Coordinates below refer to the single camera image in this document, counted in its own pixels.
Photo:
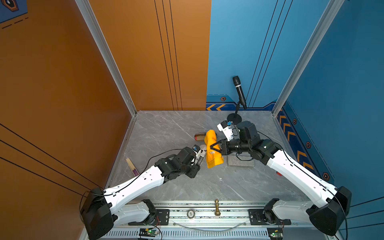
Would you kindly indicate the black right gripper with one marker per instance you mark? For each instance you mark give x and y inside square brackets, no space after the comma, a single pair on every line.
[224,149]

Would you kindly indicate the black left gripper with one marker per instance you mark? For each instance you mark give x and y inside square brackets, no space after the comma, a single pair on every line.
[196,168]

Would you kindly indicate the yellow microfibre cloth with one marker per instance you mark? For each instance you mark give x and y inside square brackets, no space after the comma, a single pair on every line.
[213,156]

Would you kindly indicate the grey eyeglass case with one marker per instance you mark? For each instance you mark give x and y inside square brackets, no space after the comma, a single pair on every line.
[238,161]

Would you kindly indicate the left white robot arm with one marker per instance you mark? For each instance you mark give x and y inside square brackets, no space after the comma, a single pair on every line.
[105,209]

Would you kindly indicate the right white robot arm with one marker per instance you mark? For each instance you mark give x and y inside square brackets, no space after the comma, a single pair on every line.
[327,207]

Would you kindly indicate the plaid eyeglass pouch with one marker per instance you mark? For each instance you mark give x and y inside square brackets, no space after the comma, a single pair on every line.
[200,137]

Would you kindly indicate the black microphone stand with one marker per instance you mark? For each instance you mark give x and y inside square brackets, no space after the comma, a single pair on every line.
[235,118]

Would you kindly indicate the wooden folding fan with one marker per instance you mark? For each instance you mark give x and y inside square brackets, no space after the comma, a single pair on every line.
[132,167]

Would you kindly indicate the black microphone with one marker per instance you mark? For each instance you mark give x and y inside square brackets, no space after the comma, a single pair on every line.
[238,86]

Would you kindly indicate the brass chess piece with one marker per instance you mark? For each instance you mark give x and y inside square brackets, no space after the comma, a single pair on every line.
[217,210]

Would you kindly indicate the left green circuit board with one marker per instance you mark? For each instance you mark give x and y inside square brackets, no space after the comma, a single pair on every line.
[149,233]

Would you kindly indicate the green circuit board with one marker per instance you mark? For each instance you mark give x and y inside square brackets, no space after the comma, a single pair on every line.
[275,233]
[149,233]

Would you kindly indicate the right green circuit board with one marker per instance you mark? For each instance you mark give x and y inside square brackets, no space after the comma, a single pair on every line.
[275,233]

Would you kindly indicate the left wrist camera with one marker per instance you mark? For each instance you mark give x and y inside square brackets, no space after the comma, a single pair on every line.
[195,148]

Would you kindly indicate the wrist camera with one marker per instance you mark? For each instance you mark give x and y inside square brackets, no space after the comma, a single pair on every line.
[195,148]
[228,129]

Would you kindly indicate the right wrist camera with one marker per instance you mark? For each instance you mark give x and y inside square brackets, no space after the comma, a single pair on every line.
[228,129]

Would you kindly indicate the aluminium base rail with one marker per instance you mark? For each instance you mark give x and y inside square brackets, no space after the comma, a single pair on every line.
[239,220]

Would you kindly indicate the aluminium corner post right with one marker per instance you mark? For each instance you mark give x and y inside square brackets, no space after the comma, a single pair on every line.
[319,32]

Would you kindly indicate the aluminium corner post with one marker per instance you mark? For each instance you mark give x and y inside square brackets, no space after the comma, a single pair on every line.
[101,42]
[319,32]

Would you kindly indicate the aluminium corner post left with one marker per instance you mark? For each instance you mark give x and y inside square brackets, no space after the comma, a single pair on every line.
[101,42]

